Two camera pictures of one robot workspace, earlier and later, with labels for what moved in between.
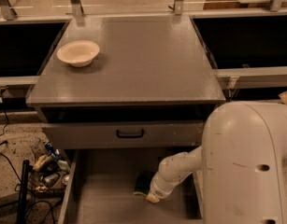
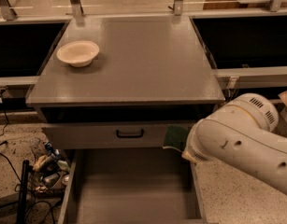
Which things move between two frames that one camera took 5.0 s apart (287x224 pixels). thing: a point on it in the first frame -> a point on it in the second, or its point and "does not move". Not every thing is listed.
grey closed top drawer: x=125 y=134 does not move
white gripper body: x=157 y=189 -> x=194 y=150
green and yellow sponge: x=142 y=184 -> x=176 y=136
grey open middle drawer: x=101 y=183 does not move
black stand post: x=23 y=192 does not move
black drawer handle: x=129 y=135 does not move
